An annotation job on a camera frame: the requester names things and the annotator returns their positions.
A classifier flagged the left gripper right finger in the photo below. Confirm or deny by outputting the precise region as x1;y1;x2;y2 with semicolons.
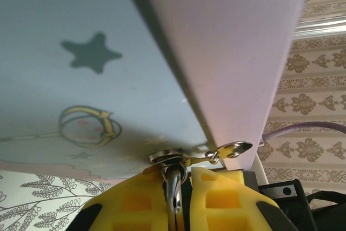
177;168;294;231

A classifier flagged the blue cartoon tin box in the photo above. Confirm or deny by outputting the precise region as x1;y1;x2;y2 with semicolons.
0;0;316;186

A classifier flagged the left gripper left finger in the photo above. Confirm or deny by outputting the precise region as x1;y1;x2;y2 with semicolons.
63;166;171;231

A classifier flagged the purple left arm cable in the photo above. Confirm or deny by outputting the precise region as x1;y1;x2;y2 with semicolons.
261;121;346;145

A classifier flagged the aluminium corner post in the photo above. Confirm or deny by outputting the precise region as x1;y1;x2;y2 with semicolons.
293;16;346;38

